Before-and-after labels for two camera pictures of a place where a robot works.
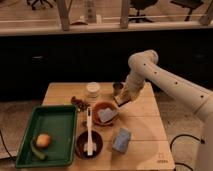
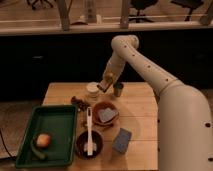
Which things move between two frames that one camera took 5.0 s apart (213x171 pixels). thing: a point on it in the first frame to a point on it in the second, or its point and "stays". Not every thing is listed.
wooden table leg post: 64,9 stays
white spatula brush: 89,144 stays
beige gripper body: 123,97 to 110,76
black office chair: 141,5 stays
